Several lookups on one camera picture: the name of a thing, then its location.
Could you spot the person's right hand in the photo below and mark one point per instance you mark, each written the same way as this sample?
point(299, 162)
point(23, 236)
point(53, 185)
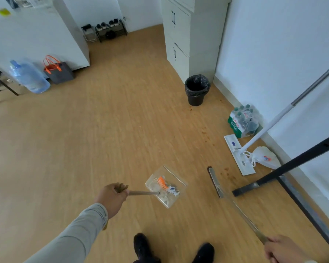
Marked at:
point(285, 250)

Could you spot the person's left hand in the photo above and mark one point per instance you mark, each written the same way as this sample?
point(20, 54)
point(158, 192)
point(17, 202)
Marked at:
point(111, 199)

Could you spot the orange trash wrapper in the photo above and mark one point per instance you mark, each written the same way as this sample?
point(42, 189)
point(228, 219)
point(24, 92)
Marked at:
point(162, 184)

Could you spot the white-blue paper scrap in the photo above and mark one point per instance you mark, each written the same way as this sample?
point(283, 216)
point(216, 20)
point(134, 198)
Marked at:
point(173, 190)

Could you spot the clear plastic dustpan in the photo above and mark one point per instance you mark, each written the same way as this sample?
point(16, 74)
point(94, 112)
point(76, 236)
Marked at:
point(178, 179)

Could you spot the black trash bin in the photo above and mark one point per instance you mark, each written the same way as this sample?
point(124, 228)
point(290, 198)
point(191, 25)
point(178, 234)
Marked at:
point(197, 98)

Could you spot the person's left forearm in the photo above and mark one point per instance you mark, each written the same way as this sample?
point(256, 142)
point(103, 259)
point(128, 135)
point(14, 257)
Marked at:
point(71, 238)

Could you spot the black left shoe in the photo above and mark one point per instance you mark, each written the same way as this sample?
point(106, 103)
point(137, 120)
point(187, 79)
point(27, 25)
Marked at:
point(142, 247)

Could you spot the black shoe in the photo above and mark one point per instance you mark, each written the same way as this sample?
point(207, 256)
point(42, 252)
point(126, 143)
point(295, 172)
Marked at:
point(204, 253)
point(142, 247)

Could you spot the black right shoe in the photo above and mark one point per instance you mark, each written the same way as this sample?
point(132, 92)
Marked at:
point(204, 253)

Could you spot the crumpled white plastic bag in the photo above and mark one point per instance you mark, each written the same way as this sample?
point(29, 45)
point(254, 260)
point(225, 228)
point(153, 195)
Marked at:
point(266, 158)

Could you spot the silver metal pole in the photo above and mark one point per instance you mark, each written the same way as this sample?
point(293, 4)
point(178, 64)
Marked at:
point(271, 123)

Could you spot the shrink-wrapped pack of water bottles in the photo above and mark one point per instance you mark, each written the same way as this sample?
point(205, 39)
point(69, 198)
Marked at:
point(242, 123)

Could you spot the blue water jug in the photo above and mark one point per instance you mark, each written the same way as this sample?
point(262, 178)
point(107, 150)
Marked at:
point(33, 79)

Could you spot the black metal rack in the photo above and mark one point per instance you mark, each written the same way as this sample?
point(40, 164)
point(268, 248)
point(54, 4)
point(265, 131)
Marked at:
point(111, 34)

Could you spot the small grey metal stool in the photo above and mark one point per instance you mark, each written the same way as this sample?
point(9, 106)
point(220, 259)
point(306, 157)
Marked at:
point(89, 32)

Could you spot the large light grey cabinet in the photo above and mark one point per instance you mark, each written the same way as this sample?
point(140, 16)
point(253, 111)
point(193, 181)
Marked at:
point(44, 35)

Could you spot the grey metal filing cabinet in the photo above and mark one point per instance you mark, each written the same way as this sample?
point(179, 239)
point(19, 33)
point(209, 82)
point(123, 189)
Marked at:
point(203, 38)

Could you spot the yellow sticky note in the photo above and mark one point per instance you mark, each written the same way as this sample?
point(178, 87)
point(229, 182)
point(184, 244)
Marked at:
point(4, 12)

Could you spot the black metal folding frame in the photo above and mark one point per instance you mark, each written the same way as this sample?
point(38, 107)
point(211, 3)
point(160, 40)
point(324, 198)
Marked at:
point(296, 161)

